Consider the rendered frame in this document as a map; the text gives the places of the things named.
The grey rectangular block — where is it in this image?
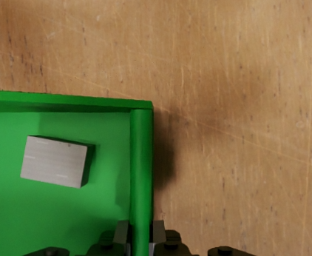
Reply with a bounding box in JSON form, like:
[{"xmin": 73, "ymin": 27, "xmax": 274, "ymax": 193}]
[{"xmin": 20, "ymin": 135, "xmax": 94, "ymax": 189}]

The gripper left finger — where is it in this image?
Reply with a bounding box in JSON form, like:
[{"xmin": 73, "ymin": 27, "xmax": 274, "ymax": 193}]
[{"xmin": 23, "ymin": 220, "xmax": 132, "ymax": 256}]

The green bin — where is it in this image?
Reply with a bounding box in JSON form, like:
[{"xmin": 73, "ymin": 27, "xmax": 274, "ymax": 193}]
[{"xmin": 0, "ymin": 90, "xmax": 154, "ymax": 256}]

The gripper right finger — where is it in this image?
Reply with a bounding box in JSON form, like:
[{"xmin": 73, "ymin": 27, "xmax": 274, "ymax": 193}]
[{"xmin": 149, "ymin": 220, "xmax": 256, "ymax": 256}]

